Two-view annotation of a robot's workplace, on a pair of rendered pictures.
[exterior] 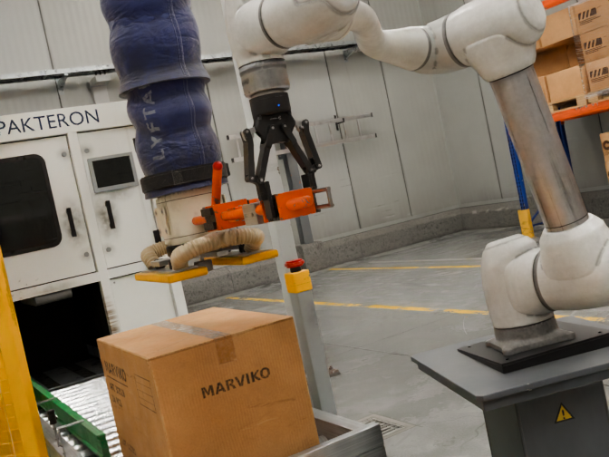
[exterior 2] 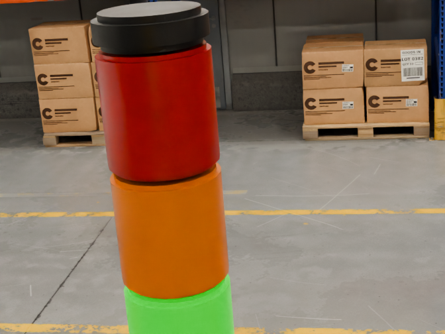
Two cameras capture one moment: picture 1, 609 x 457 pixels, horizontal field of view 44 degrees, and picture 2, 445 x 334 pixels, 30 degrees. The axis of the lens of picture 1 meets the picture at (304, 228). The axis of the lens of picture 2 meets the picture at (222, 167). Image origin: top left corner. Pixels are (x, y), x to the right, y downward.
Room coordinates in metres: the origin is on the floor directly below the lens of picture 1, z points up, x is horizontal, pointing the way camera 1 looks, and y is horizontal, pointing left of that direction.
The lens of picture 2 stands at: (2.49, 1.45, 2.39)
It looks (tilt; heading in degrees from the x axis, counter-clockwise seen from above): 18 degrees down; 310
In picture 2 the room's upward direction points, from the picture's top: 5 degrees counter-clockwise
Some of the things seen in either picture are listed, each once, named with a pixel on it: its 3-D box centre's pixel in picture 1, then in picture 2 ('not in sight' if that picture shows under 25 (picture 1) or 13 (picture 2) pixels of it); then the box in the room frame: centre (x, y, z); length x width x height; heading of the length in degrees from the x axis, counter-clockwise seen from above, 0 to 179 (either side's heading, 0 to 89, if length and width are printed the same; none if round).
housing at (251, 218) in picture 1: (263, 211); not in sight; (1.54, 0.08, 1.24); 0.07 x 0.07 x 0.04; 26
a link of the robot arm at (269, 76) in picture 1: (265, 81); not in sight; (1.43, 0.02, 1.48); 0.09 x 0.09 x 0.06
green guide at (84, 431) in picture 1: (47, 411); not in sight; (3.04, 1.19, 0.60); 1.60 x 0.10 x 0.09; 29
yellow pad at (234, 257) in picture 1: (235, 252); not in sight; (2.00, 0.19, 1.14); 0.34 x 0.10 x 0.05; 26
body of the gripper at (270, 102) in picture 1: (273, 119); not in sight; (1.43, 0.02, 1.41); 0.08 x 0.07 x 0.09; 115
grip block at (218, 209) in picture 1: (227, 215); not in sight; (1.73, 0.17, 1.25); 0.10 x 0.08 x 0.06; 116
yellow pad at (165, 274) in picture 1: (168, 268); not in sight; (1.92, 0.37, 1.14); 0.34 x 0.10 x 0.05; 26
